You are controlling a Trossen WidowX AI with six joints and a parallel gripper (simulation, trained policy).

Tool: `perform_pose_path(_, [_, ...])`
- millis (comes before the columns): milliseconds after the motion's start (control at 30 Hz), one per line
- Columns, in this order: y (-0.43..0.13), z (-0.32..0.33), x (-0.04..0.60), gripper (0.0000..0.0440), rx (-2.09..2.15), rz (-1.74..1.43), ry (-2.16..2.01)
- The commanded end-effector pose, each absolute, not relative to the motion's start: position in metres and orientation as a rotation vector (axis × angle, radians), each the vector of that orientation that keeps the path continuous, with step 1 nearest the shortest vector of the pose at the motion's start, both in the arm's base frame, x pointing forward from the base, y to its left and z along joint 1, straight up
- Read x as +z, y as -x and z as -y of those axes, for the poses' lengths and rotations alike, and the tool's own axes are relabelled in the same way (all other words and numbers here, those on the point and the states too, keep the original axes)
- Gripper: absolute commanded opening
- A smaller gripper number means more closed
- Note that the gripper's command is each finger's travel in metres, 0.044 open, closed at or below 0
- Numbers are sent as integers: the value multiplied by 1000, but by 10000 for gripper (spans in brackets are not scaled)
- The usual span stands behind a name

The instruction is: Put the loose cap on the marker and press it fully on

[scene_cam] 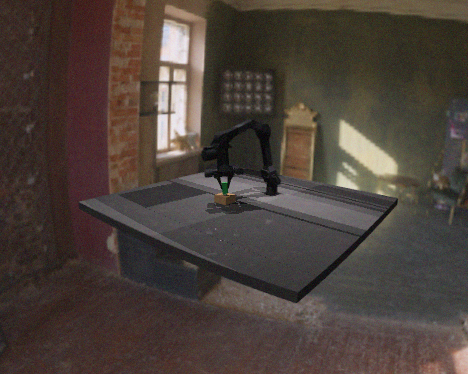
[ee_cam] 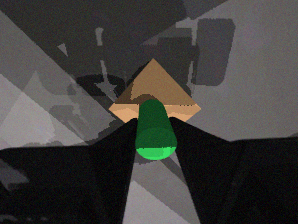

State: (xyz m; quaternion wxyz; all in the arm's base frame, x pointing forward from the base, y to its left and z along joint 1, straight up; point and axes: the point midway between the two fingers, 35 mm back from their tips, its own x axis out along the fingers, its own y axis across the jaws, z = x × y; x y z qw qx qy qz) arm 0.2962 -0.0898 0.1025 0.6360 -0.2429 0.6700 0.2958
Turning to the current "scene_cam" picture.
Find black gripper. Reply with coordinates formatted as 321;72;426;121
204;157;244;189

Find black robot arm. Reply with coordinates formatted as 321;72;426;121
201;119;281;196

